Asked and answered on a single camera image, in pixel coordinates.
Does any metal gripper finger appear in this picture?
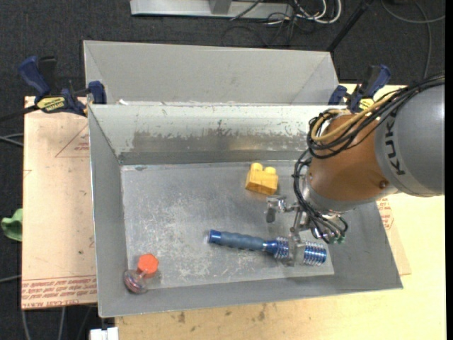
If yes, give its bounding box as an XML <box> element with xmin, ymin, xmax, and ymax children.
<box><xmin>265</xmin><ymin>195</ymin><xmax>288</xmax><ymax>224</ymax></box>
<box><xmin>287</xmin><ymin>232</ymin><xmax>306</xmax><ymax>267</ymax></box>

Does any yellow toy building block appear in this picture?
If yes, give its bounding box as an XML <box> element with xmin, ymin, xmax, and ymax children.
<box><xmin>245</xmin><ymin>162</ymin><xmax>280</xmax><ymax>195</ymax></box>

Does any grey metal bin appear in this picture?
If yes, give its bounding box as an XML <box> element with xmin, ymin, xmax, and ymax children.
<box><xmin>83</xmin><ymin>40</ymin><xmax>404</xmax><ymax>319</ymax></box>

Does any clear glass bottle orange cap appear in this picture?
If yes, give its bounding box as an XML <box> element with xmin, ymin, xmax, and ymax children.
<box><xmin>122</xmin><ymin>253</ymin><xmax>160</xmax><ymax>295</ymax></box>

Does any brown cardboard board red print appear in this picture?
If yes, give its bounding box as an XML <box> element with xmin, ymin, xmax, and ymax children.
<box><xmin>21</xmin><ymin>96</ymin><xmax>412</xmax><ymax>310</ymax></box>

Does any blue ribbed metal handled tool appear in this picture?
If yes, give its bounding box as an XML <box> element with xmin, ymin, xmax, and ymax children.
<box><xmin>206</xmin><ymin>229</ymin><xmax>328</xmax><ymax>267</ymax></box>

